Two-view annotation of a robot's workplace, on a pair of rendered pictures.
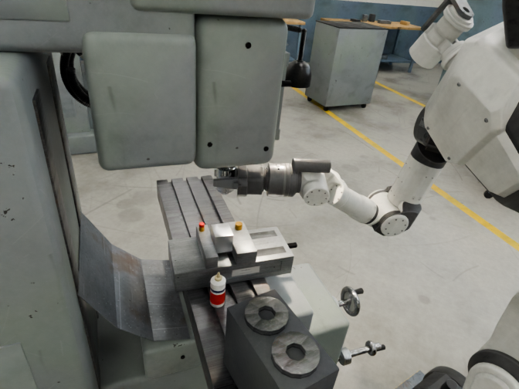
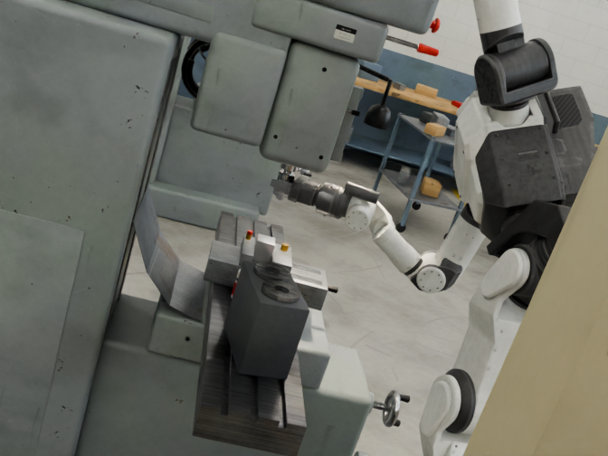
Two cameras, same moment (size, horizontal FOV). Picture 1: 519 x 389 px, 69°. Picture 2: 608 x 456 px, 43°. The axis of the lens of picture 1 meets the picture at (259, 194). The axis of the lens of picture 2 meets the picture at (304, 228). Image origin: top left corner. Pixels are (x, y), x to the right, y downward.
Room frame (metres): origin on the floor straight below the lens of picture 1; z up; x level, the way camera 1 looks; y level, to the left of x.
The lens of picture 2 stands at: (-1.13, -0.49, 1.81)
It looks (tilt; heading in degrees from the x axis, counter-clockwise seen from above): 18 degrees down; 14
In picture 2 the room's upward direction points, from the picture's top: 18 degrees clockwise
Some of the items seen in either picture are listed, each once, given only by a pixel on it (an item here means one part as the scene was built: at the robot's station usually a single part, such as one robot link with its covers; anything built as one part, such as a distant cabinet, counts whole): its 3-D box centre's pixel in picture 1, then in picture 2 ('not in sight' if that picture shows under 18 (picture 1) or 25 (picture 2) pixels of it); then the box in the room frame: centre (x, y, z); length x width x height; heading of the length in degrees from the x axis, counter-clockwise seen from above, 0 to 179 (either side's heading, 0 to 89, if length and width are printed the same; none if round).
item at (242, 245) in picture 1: (239, 241); (280, 260); (0.88, 0.04, 1.01); 0.15 x 0.06 x 0.04; 21
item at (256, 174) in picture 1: (260, 180); (314, 194); (0.86, 0.00, 1.23); 0.13 x 0.12 x 0.10; 6
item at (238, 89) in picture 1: (228, 86); (307, 102); (0.85, 0.10, 1.47); 0.21 x 0.19 x 0.32; 24
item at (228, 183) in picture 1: (225, 184); (281, 185); (0.82, 0.09, 1.24); 0.06 x 0.02 x 0.03; 96
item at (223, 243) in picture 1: (221, 238); (263, 248); (0.86, 0.10, 1.03); 0.06 x 0.05 x 0.06; 21
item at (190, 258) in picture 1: (230, 252); (268, 268); (0.87, 0.07, 0.97); 0.35 x 0.15 x 0.11; 111
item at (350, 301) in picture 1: (342, 302); (380, 405); (1.05, -0.37, 0.62); 0.16 x 0.12 x 0.12; 114
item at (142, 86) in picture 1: (140, 88); (238, 82); (0.77, 0.27, 1.47); 0.24 x 0.19 x 0.26; 24
